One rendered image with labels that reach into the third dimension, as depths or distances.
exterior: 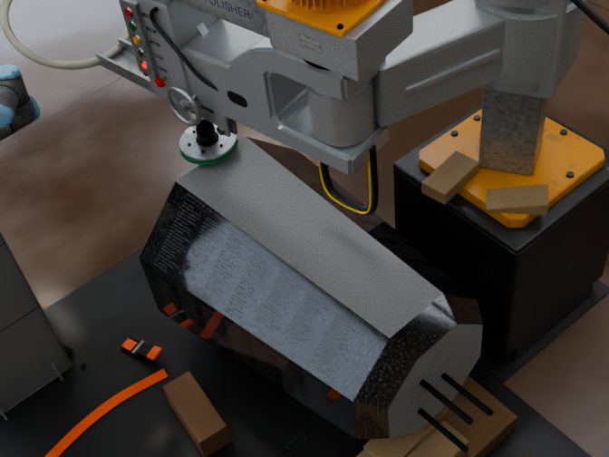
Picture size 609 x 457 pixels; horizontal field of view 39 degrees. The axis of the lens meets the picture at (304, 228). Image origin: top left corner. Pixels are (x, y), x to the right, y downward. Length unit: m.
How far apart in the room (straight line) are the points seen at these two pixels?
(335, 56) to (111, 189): 2.37
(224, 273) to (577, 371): 1.45
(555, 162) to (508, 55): 0.60
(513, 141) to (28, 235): 2.40
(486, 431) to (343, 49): 1.60
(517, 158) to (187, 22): 1.19
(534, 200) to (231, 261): 1.03
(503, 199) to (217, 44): 1.07
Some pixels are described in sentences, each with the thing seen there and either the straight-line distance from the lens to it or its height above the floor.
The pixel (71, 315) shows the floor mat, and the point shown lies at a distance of 3.89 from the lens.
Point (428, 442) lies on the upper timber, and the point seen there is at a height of 0.21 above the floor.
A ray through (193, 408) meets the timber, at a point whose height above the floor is 0.14.
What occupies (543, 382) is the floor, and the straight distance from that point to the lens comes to 3.47.
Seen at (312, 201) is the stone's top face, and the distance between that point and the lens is 2.95.
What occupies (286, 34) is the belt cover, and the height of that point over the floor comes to 1.61.
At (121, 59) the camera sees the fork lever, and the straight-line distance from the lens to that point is 3.32.
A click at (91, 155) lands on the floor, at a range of 4.62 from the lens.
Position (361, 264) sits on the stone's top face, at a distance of 2.75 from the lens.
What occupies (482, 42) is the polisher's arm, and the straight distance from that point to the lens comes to 2.58.
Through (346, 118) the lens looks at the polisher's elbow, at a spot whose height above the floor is 1.34.
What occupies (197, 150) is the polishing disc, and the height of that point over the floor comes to 0.86.
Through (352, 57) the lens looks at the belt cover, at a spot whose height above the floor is 1.62.
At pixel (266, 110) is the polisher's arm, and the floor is 1.27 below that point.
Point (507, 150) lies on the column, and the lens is 3.01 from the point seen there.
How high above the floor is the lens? 2.91
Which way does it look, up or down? 47 degrees down
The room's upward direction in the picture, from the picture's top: 9 degrees counter-clockwise
